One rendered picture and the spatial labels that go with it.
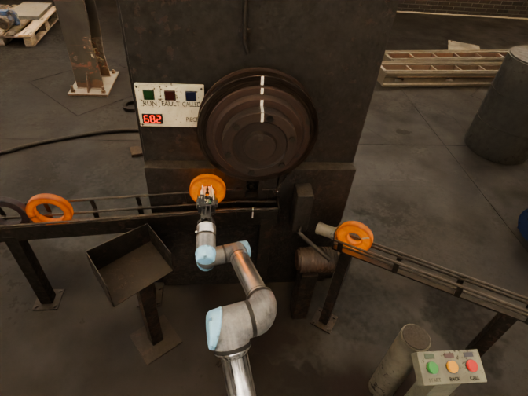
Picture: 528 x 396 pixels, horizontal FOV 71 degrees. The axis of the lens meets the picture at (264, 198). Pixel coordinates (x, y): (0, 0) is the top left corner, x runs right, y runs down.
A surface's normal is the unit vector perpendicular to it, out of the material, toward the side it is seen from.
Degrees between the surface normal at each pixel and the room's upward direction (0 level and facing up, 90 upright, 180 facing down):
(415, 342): 0
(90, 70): 90
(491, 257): 0
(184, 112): 90
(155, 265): 5
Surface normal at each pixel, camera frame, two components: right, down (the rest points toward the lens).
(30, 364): 0.07, -0.74
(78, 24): 0.04, 0.67
